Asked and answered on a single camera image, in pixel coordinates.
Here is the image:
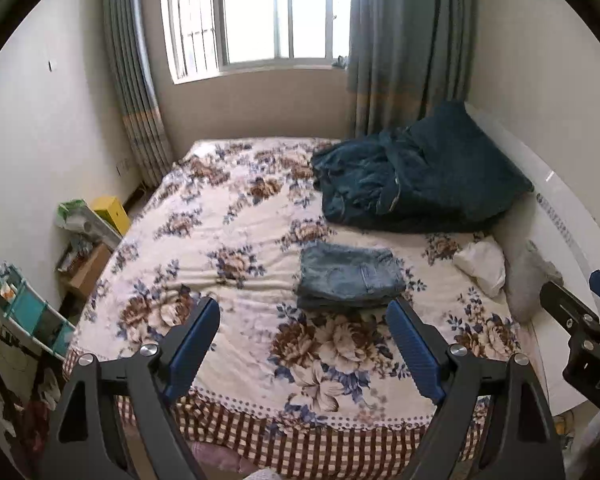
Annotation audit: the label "teal storage rack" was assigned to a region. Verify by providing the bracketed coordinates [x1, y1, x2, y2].
[0, 263, 76, 361]

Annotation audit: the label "folded dark denim pants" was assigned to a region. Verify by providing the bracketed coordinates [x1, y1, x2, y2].
[297, 296, 392, 311]

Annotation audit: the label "window with white frame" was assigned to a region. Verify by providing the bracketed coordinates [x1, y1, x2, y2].
[161, 0, 351, 84]

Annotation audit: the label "right grey-blue curtain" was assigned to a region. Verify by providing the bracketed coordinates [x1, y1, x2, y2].
[347, 0, 477, 136]

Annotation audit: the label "white green package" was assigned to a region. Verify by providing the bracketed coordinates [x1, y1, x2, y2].
[55, 200, 122, 250]

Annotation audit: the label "left striped curtain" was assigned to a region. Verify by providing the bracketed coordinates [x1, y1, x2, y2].
[102, 0, 174, 188]

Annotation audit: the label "white bed headboard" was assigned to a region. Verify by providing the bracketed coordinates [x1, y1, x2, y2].
[465, 103, 600, 415]

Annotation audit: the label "white crumpled cloth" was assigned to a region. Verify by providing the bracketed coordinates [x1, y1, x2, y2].
[452, 236, 506, 298]

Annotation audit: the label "grey pillow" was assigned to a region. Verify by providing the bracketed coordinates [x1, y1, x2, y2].
[505, 240, 564, 324]

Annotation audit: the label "light denim frayed shorts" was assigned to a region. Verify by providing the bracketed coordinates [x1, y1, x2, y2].
[297, 242, 406, 300]

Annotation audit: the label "dark teal blanket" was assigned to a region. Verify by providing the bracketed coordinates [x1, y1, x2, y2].
[311, 101, 533, 234]

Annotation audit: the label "yellow box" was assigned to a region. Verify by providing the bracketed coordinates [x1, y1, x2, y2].
[90, 195, 131, 236]

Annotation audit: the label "cardboard box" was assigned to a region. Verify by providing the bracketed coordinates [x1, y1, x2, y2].
[58, 244, 112, 300]

